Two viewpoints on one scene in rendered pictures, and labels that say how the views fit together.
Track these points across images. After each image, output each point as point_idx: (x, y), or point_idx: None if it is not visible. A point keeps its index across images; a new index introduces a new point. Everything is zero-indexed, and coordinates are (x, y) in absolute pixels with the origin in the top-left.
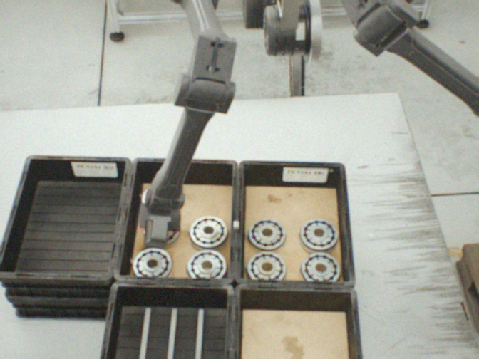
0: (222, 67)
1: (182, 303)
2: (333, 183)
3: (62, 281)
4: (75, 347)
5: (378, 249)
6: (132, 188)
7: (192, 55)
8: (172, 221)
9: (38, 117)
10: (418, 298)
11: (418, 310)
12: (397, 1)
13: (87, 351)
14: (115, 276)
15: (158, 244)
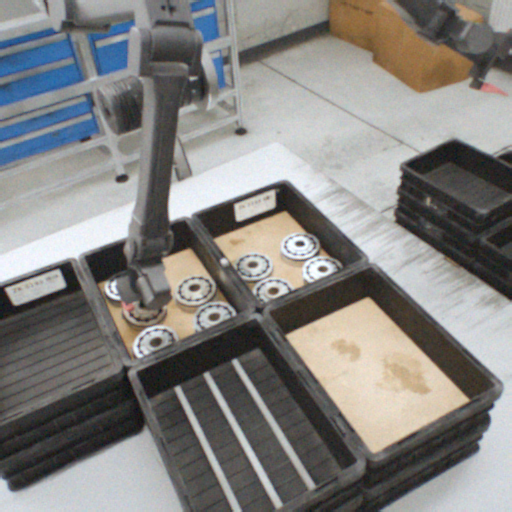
0: (177, 5)
1: (210, 362)
2: (282, 206)
3: (63, 400)
4: (106, 485)
5: None
6: (93, 280)
7: (136, 3)
8: None
9: None
10: (408, 271)
11: (415, 280)
12: None
13: (122, 481)
14: (127, 363)
15: (163, 300)
